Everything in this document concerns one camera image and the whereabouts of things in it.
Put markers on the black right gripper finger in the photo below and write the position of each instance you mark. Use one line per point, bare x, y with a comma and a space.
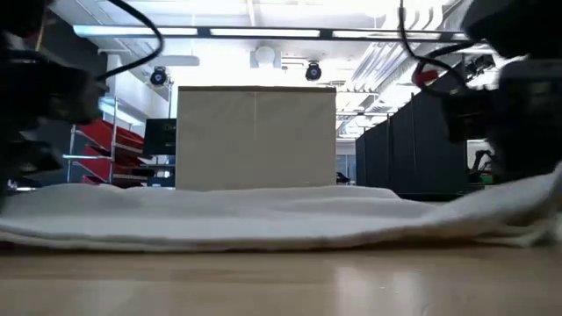
527, 160

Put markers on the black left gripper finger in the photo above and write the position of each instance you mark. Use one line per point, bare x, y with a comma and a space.
30, 158

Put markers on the white towel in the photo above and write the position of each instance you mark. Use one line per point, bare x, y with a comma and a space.
263, 215

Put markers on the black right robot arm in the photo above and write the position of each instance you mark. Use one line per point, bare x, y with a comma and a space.
513, 26

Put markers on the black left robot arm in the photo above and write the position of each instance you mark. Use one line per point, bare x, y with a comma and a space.
22, 17

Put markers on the black ceiling-mounted device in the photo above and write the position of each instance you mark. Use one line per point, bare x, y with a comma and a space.
483, 63

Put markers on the metal rack with red bins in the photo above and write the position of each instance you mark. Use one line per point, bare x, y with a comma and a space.
110, 134

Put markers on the black partition curtain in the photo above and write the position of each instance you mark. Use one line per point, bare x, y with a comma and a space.
417, 149

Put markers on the black monitor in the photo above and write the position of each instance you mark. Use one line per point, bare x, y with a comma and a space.
160, 136

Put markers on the black crossbar with light strips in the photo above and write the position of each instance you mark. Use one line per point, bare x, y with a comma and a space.
325, 33

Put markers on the round white ceiling fixture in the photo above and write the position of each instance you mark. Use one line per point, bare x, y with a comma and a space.
265, 56

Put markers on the black ceiling camera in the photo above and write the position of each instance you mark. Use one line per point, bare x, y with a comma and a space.
158, 77
313, 71

